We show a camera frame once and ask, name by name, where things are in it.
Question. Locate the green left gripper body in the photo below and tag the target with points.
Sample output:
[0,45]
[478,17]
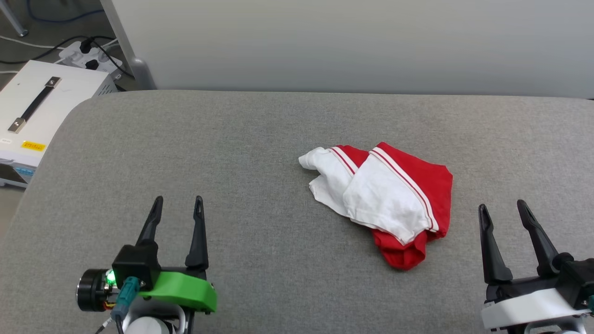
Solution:
[185,290]

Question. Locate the black power plug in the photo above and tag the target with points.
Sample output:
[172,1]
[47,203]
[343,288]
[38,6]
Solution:
[92,64]
[86,46]

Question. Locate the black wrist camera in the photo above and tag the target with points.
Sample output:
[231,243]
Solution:
[577,278]
[137,264]

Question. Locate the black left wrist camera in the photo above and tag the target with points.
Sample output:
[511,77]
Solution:
[137,264]

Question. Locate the grey metal leg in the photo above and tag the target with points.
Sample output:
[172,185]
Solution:
[16,21]

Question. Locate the white equipment box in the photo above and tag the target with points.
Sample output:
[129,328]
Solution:
[69,93]

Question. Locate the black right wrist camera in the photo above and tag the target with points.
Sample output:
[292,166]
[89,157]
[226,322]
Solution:
[577,278]

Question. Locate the grey partition post foot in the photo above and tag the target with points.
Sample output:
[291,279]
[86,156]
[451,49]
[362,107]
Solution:
[139,72]

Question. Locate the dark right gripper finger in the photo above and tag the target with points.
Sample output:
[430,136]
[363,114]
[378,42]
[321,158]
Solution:
[543,246]
[492,255]

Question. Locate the red and white garment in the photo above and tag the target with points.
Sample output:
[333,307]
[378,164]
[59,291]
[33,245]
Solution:
[394,199]

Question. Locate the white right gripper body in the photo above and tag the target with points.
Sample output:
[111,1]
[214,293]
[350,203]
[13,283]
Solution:
[524,304]

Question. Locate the teal left camera connector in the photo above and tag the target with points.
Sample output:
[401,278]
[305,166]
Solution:
[126,292]

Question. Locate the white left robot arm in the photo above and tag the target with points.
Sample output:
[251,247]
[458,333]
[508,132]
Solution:
[148,324]

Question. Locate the white power strip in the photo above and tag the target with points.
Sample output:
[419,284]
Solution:
[74,56]

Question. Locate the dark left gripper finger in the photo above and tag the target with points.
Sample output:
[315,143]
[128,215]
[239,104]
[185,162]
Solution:
[198,241]
[152,227]

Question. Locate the yellow warning label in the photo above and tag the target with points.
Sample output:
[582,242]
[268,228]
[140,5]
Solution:
[33,146]

